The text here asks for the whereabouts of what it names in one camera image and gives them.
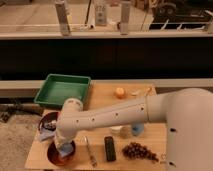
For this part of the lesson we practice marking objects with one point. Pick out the blue sponge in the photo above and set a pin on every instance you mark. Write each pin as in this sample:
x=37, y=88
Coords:
x=66, y=149

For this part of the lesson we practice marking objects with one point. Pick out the red bowl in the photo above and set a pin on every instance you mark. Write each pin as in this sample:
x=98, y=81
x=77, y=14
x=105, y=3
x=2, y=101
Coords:
x=55, y=158

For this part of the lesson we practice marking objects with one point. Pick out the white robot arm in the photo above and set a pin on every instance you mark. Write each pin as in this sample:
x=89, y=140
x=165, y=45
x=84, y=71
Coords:
x=187, y=113

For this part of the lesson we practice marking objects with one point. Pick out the dark bowl with items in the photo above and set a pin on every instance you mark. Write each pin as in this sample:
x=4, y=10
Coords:
x=47, y=126

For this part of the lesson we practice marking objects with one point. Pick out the orange fruit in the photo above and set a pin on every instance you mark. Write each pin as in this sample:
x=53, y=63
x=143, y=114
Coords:
x=120, y=92

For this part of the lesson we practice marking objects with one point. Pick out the banana peel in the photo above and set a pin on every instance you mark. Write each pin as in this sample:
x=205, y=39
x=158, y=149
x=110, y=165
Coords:
x=142, y=91

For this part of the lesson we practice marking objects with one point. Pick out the white paper cup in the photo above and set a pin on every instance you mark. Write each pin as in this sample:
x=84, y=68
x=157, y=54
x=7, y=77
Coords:
x=116, y=130

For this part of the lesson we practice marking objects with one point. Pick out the green plastic tray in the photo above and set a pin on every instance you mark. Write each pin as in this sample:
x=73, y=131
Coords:
x=57, y=88

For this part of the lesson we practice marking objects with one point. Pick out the blue cup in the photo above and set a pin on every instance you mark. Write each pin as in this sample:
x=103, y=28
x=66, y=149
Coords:
x=137, y=129

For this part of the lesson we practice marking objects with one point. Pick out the black remote control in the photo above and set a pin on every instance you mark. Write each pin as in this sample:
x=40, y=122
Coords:
x=110, y=149

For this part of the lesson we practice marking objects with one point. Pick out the bunch of dark grapes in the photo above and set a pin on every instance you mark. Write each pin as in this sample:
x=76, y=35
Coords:
x=135, y=150

